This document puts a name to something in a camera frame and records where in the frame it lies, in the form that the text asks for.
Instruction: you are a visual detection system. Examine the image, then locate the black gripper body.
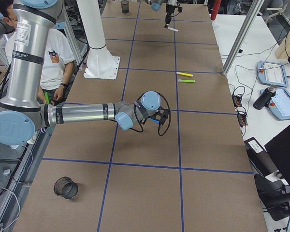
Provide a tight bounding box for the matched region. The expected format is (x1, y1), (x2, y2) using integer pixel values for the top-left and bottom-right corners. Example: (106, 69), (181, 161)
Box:
(166, 4), (174, 16)
(146, 115), (159, 123)

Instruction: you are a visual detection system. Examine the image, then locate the red and white marker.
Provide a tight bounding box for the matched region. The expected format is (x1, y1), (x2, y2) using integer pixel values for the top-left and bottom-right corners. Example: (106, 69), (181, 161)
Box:
(166, 27), (179, 32)

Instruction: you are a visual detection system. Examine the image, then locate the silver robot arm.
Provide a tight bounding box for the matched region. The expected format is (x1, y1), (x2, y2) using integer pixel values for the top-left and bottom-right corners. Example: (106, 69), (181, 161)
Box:
(145, 0), (179, 29)
(0, 0), (161, 145)

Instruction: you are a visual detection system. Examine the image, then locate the green highlighter pen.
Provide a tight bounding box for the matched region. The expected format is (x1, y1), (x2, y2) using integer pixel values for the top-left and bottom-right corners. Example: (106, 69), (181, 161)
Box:
(177, 79), (195, 83)

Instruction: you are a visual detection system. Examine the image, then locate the far black mesh pen cup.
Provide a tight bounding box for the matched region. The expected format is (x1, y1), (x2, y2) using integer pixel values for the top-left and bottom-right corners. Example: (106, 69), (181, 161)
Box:
(120, 0), (129, 14)

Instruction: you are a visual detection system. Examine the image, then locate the black mesh pen cup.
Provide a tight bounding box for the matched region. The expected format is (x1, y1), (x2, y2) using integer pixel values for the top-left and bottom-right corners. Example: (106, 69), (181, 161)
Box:
(120, 0), (129, 14)
(53, 176), (78, 199)

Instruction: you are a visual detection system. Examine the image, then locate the red fire extinguisher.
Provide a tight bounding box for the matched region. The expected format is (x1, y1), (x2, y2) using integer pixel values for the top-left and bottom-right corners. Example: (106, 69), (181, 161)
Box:
(210, 0), (222, 21)

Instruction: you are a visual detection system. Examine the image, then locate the yellow highlighter pen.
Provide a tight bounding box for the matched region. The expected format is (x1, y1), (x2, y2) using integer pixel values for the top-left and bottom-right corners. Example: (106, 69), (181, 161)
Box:
(176, 72), (193, 77)

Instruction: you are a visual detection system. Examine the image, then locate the black usb hub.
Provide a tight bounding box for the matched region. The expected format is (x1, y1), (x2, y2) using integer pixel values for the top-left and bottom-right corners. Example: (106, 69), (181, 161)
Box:
(232, 95), (242, 107)

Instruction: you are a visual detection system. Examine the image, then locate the green handheld tool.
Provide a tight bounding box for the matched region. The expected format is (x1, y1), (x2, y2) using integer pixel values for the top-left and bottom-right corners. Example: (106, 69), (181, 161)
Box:
(44, 92), (51, 104)

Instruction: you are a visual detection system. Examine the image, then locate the black water bottle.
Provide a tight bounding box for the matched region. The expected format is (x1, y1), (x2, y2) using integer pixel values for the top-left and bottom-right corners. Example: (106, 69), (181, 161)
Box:
(253, 85), (278, 110)

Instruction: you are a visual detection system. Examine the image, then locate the near black mesh pen cup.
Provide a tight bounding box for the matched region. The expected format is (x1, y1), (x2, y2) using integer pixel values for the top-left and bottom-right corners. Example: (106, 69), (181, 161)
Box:
(53, 176), (78, 199)

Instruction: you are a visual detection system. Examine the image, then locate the seated person white t-shirt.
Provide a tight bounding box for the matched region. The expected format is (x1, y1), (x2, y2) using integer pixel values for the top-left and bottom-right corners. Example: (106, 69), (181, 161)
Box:
(0, 0), (75, 105)

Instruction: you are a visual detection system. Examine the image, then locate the upper teach pendant tablet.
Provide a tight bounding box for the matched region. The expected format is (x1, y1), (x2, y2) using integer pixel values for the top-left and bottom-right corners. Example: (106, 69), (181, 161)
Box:
(257, 60), (289, 87)

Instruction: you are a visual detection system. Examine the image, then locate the teach pendant tablet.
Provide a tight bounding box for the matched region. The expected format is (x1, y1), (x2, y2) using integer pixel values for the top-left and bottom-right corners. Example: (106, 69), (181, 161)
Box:
(257, 60), (289, 87)
(268, 87), (290, 120)

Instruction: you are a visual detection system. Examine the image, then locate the lower teach pendant tablet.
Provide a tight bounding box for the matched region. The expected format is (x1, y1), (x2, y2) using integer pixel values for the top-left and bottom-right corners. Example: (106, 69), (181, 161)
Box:
(268, 87), (290, 120)

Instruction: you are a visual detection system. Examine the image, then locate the black monitor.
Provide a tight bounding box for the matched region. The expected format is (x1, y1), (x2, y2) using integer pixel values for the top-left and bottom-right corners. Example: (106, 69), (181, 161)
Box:
(265, 125), (290, 185)

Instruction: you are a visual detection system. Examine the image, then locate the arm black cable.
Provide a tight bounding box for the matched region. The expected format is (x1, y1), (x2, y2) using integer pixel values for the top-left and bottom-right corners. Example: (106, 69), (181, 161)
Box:
(130, 92), (171, 137)

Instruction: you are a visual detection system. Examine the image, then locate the white central pedestal column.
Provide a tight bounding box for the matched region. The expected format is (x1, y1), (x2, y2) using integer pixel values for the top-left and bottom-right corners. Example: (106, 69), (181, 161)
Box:
(77, 0), (120, 80)

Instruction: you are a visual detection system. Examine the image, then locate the aluminium frame post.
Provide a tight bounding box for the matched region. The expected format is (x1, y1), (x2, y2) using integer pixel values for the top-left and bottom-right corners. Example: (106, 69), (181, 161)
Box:
(221, 0), (264, 76)

